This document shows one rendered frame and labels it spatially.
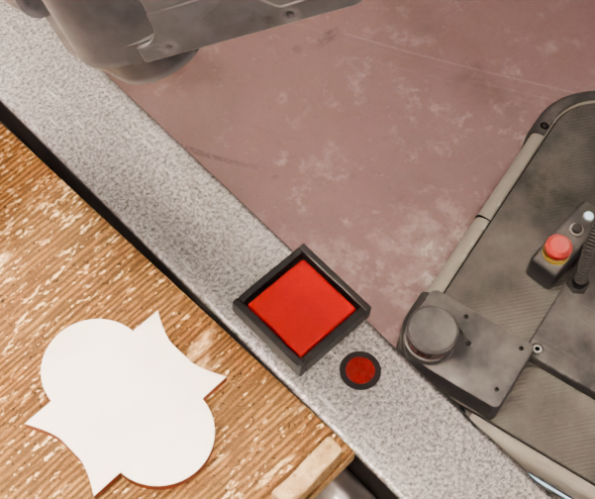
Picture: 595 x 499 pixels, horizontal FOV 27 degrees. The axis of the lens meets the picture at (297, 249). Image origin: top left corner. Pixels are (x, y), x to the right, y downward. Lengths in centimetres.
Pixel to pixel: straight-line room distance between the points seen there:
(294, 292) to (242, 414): 11
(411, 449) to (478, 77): 139
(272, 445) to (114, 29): 49
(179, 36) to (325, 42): 181
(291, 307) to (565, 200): 96
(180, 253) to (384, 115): 122
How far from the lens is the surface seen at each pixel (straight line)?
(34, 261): 97
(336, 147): 213
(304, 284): 96
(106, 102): 107
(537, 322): 175
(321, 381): 94
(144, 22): 47
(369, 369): 95
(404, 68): 224
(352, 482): 92
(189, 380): 91
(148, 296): 95
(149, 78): 49
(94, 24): 47
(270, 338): 94
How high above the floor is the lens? 179
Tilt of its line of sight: 62 degrees down
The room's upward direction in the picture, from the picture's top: 5 degrees clockwise
